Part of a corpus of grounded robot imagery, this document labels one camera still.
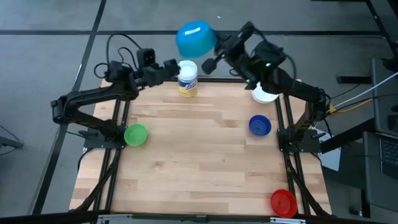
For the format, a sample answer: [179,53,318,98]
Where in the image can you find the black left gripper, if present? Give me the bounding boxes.
[140,58,182,88]

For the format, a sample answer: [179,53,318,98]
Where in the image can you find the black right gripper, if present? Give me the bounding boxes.
[201,30,259,82]

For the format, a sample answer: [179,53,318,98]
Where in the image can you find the light blue plastic bowl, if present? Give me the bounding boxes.
[175,20,218,59]

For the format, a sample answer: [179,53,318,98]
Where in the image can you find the green plastic bowl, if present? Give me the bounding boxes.
[123,123,149,147]

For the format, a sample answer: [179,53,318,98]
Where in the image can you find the Lysol wipes canister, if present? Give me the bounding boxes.
[177,60,199,98]

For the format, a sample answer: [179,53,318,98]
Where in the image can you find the dark blue plastic bowl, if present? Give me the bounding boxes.
[248,114,272,137]

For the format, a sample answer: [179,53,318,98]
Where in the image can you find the black side desk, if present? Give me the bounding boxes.
[320,57,398,215]

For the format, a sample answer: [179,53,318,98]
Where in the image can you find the black table edge rail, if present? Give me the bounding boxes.
[102,77,280,84]
[0,210,398,224]

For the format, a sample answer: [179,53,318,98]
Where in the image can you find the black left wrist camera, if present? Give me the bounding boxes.
[136,47,157,68]

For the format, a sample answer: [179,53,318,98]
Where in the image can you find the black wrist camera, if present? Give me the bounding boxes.
[136,47,157,68]
[238,21,257,41]

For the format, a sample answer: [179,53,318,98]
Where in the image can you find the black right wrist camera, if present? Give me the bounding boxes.
[238,21,257,41]

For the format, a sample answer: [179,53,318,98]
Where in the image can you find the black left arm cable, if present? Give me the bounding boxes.
[93,32,143,80]

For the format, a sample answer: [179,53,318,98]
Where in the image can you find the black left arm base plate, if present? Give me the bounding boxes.
[78,126,127,149]

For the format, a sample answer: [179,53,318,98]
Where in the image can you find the black aluminium frame rails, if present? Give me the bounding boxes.
[274,93,332,217]
[74,98,132,213]

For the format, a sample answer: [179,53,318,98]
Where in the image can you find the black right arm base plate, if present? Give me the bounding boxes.
[277,128,327,154]

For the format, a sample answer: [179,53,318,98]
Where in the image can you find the yellow cable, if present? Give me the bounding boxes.
[328,98,374,114]

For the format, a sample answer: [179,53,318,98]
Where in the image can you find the white cable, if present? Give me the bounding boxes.
[331,71,398,109]

